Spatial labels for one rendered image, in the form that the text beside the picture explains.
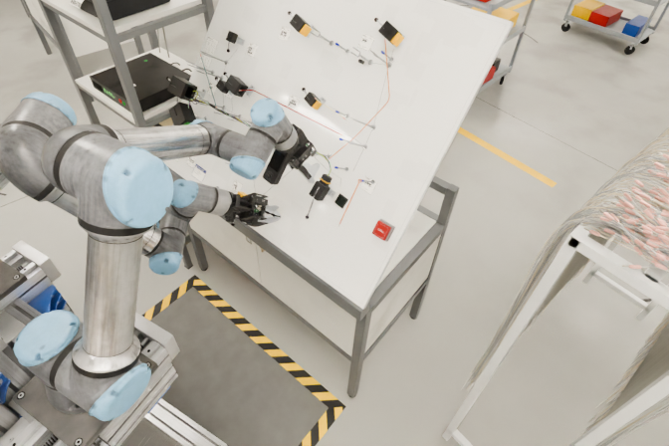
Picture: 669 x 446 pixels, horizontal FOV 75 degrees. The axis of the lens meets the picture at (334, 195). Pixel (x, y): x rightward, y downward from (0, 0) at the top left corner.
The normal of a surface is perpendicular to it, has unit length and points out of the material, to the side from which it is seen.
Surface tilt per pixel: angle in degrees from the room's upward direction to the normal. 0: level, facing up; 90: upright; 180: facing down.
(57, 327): 7
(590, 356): 0
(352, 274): 52
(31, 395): 0
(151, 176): 85
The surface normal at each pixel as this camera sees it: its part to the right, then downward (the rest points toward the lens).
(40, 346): -0.08, -0.75
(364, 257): -0.48, -0.02
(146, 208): 0.91, 0.22
